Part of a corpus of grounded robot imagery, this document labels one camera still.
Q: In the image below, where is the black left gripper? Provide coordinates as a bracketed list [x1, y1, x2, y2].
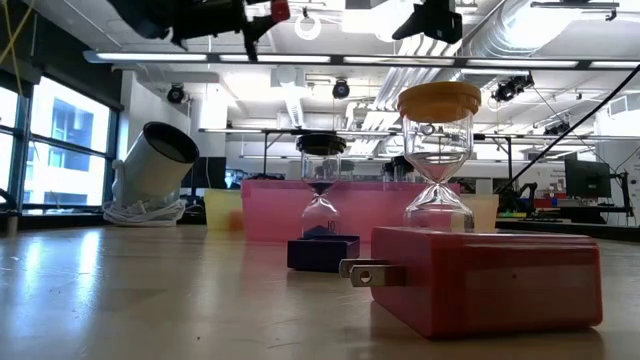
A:
[169, 0, 275, 62]

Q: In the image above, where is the small red cube charger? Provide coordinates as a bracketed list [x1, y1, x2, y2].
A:
[269, 0, 292, 24]

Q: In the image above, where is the orange cap hourglass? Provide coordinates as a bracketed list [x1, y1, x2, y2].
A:
[397, 80, 483, 234]

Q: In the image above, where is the rig light bar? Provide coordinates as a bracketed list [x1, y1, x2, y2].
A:
[82, 48, 640, 72]

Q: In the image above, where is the black cap hourglass blue sand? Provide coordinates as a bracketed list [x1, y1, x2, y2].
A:
[295, 132, 348, 240]

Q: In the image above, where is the black computer monitor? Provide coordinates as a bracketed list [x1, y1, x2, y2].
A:
[564, 158, 613, 199]
[180, 156, 228, 190]

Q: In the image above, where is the red translucent plastic bin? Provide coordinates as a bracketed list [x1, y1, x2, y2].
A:
[241, 179, 461, 245]

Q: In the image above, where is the yellow translucent plastic bin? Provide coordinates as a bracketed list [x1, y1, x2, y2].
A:
[203, 188, 245, 232]

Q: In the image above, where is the black background desk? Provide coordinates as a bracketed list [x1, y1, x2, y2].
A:
[529, 197, 640, 241]

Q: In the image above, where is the dark blue digital timer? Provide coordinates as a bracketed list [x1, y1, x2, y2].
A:
[286, 228, 361, 274]

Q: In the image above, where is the white ceiling ring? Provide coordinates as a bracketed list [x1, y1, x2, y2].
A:
[293, 12, 323, 41]

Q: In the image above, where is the silver ventilation duct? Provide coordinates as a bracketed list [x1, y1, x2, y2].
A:
[447, 0, 539, 84]

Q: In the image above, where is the coiled white cable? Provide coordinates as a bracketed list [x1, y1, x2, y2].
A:
[102, 198, 189, 228]

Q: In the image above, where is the red wall charger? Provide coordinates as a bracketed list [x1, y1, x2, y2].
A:
[338, 225, 605, 342]

